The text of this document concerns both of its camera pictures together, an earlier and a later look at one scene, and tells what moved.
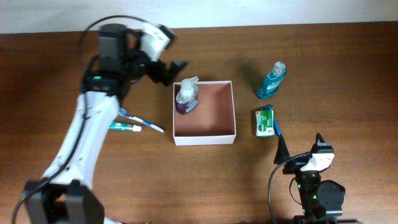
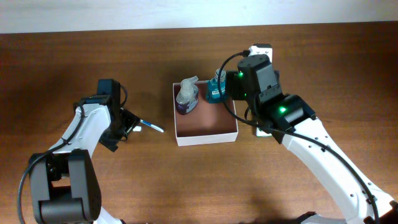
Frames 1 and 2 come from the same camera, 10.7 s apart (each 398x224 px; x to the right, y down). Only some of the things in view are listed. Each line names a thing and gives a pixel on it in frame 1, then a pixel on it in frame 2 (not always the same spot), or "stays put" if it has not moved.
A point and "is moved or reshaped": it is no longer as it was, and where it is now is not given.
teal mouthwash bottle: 272,80 is moved or reshaped
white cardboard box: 212,122 stays put
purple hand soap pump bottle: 187,99 stays put
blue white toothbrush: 122,111 stays put
